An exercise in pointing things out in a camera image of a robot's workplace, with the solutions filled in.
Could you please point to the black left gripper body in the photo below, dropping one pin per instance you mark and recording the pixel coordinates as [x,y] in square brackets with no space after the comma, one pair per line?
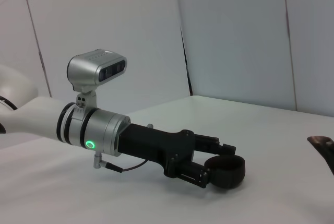
[151,145]

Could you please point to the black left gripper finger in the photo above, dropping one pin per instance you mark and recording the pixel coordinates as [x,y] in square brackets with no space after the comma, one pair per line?
[194,174]
[208,144]

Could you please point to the small black teacup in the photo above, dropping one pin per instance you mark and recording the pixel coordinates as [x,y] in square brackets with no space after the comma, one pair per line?
[232,169]

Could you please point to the black round teapot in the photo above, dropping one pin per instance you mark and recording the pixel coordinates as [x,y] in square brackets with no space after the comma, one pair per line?
[324,151]

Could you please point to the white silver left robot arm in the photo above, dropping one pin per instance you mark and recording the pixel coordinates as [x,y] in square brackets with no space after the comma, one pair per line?
[34,119]

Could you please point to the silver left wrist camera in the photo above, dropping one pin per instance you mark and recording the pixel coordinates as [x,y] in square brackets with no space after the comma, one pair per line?
[86,70]

